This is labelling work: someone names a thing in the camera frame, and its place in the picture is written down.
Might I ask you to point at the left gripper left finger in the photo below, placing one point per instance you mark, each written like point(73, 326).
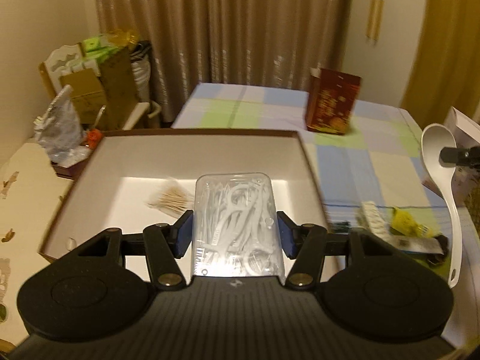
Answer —
point(164, 244)

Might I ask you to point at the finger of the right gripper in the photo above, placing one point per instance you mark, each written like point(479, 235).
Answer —
point(461, 156)

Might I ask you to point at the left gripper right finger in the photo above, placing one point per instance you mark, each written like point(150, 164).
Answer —
point(306, 245)

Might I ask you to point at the white plastic ladle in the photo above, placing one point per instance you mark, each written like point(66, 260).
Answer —
point(438, 147)

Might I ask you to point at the clear floss pick box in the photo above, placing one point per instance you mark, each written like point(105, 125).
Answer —
point(235, 227)

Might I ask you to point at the white product box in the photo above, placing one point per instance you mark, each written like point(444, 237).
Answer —
point(466, 134)

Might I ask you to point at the cotton swab bundle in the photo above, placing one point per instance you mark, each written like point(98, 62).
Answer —
point(171, 199)

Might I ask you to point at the white pill blister pack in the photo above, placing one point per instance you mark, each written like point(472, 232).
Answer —
point(369, 217)

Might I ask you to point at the checkered tablecloth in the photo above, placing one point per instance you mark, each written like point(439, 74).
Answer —
point(377, 161)

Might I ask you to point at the large white cardboard box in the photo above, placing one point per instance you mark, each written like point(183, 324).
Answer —
point(127, 169)

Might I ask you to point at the yellow snack packet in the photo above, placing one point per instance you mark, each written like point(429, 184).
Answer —
point(404, 223)

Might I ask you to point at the large white tube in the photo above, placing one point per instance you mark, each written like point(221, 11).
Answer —
point(415, 245)

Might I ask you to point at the dark fuzzy object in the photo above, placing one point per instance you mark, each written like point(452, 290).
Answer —
point(437, 259)

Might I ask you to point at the dark hexagonal tray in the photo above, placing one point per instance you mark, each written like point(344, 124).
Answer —
point(71, 166)

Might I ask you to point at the red gift box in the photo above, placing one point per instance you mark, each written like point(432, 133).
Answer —
point(331, 98)

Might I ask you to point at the silver plastic bag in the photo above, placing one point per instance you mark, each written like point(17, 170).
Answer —
point(59, 131)

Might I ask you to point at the brown cardboard boxes pile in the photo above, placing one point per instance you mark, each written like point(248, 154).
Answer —
point(104, 92)

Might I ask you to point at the white wooden chair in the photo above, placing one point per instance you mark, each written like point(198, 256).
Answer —
point(58, 64)

